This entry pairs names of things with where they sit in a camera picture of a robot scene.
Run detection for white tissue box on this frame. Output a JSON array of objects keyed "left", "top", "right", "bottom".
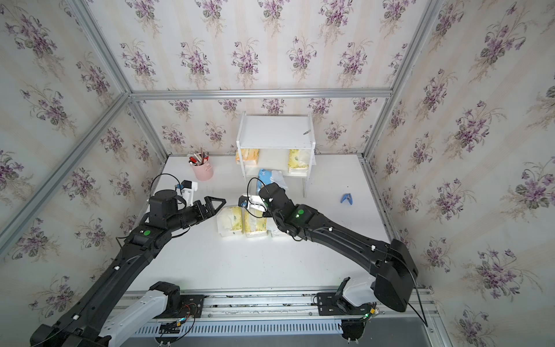
[{"left": 266, "top": 218, "right": 287, "bottom": 237}]

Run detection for white two-tier shelf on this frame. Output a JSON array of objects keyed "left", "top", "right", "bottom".
[{"left": 236, "top": 113, "right": 316, "bottom": 196}]

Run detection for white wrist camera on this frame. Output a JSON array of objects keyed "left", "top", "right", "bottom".
[
  {"left": 238, "top": 195, "right": 267, "bottom": 212},
  {"left": 175, "top": 180, "right": 198, "bottom": 205}
]

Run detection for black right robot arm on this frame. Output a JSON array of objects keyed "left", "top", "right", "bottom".
[{"left": 260, "top": 183, "right": 419, "bottom": 312}]

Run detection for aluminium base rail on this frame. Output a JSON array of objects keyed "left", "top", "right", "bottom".
[{"left": 108, "top": 285, "right": 439, "bottom": 339}]

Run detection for yellow green tissue pack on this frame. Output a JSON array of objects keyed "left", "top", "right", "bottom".
[{"left": 216, "top": 206, "right": 244, "bottom": 237}]

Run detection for blue tissue pack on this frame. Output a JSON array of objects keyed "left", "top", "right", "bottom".
[{"left": 257, "top": 169, "right": 288, "bottom": 192}]

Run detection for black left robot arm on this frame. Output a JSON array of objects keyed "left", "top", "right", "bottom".
[{"left": 30, "top": 189, "right": 221, "bottom": 346}]

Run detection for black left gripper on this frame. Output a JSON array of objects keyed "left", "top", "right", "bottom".
[{"left": 162, "top": 196, "right": 225, "bottom": 234}]

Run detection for pink pen cup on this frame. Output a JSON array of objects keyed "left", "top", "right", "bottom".
[{"left": 192, "top": 161, "right": 214, "bottom": 182}]

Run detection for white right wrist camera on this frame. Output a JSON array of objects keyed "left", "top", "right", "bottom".
[{"left": 238, "top": 195, "right": 267, "bottom": 212}]

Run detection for orange tissue pack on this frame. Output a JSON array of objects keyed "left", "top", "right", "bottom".
[{"left": 236, "top": 148, "right": 260, "bottom": 166}]

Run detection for blue plastic clip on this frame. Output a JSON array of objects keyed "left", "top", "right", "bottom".
[{"left": 341, "top": 193, "right": 354, "bottom": 205}]

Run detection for red pens in cup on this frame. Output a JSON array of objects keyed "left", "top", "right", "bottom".
[{"left": 189, "top": 146, "right": 210, "bottom": 166}]

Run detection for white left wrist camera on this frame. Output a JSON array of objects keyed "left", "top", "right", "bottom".
[{"left": 175, "top": 180, "right": 198, "bottom": 205}]

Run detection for yellow tissue pack lower shelf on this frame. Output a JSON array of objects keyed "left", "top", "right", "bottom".
[{"left": 288, "top": 149, "right": 311, "bottom": 175}]

